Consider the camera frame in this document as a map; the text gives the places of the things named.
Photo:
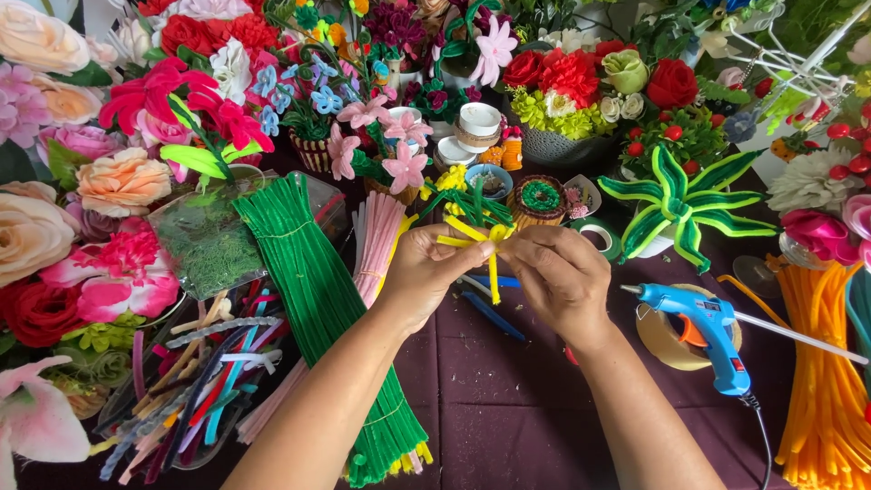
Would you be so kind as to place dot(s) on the blue hot glue gun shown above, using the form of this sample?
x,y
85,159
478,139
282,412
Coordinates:
x,y
711,333

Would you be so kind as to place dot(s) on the green yellow pipe cleaner plant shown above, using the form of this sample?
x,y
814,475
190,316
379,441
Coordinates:
x,y
680,204

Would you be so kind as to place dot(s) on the small white plant pot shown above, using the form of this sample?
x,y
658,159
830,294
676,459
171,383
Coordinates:
x,y
654,243

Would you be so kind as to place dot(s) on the yellow flowers with green stems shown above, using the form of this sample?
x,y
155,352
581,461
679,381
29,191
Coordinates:
x,y
476,204

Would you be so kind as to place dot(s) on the small orange pipe cleaner figure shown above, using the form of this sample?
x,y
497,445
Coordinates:
x,y
512,153

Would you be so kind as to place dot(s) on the translucent glue stick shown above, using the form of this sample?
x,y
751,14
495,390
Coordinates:
x,y
803,339

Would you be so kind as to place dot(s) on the clear bag of green moss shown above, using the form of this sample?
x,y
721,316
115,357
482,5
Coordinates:
x,y
204,252

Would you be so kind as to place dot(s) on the pink pipe cleaner flowers pot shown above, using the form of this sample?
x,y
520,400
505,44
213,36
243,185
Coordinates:
x,y
401,163

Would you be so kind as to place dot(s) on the yellow pipe cleaner flower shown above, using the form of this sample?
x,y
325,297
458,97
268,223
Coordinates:
x,y
494,282

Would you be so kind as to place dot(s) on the bundle of green pipe cleaners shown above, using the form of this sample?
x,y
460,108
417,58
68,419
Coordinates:
x,y
320,299

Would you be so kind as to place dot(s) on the bundle of orange pipe cleaners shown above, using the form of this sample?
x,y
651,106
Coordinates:
x,y
823,381

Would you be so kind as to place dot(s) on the green plant with red berries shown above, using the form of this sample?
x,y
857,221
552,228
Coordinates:
x,y
680,139

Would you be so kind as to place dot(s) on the bundle of teal pipe cleaners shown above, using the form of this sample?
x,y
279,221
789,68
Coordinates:
x,y
861,320

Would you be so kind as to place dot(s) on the small dish with pink bits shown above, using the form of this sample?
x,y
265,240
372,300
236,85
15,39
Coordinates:
x,y
584,197

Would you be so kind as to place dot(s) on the woven pot with green top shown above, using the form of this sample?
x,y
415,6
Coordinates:
x,y
539,199

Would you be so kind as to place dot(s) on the small blue bowl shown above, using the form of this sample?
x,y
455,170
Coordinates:
x,y
493,178

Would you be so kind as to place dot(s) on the brown tape roll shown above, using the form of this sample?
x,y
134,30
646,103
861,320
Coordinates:
x,y
657,340

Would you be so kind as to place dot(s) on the person's right hand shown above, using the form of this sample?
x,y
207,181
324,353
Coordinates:
x,y
565,286

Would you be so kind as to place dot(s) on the small red item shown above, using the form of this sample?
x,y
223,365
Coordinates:
x,y
570,355

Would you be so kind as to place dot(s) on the red pipe cleaner lily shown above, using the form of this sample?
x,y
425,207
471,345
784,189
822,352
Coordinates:
x,y
156,95

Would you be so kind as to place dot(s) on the purple pipe cleaner flowers pot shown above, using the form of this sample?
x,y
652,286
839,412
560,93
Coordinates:
x,y
439,102

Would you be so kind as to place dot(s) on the green floral tape roll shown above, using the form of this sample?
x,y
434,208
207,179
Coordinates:
x,y
605,235

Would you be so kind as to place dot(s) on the clear glass stand base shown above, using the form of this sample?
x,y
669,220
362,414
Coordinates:
x,y
755,275

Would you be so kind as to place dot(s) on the white artificial chrysanthemum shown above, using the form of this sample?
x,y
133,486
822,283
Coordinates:
x,y
806,180

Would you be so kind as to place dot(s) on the white cup with twine band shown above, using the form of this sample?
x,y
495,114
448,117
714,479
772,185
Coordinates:
x,y
454,153
405,114
478,126

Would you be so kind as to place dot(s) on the person's left hand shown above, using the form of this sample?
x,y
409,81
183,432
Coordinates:
x,y
422,279

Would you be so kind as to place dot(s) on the pink artificial rose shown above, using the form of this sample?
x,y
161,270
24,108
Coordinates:
x,y
820,235

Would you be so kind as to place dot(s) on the heap of artificial flowers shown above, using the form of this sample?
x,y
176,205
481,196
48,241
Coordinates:
x,y
61,204

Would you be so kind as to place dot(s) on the tray of mixed pipe cleaners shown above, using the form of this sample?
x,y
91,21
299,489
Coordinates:
x,y
197,388

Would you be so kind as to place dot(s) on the bundle of pink pipe cleaners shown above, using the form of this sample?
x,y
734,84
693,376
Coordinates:
x,y
378,231

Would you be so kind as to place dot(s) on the grey bowl of mixed flowers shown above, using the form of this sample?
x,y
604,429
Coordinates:
x,y
571,102

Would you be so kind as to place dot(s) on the red berry sprig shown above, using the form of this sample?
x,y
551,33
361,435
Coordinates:
x,y
854,146

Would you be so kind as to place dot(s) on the dark purple tablecloth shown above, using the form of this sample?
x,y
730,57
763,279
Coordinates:
x,y
510,422

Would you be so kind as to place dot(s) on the blue pipe cleaner flowers basket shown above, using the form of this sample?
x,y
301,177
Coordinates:
x,y
313,109

